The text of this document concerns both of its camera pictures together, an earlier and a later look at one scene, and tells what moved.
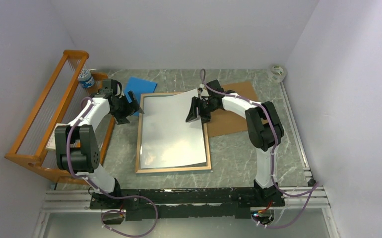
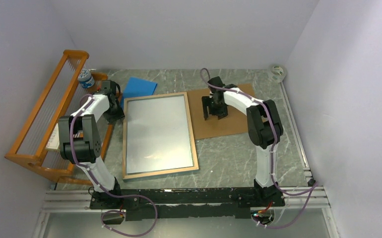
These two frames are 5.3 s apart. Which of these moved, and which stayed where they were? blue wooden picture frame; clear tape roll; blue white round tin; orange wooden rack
Moved: blue wooden picture frame
Stayed: orange wooden rack; clear tape roll; blue white round tin
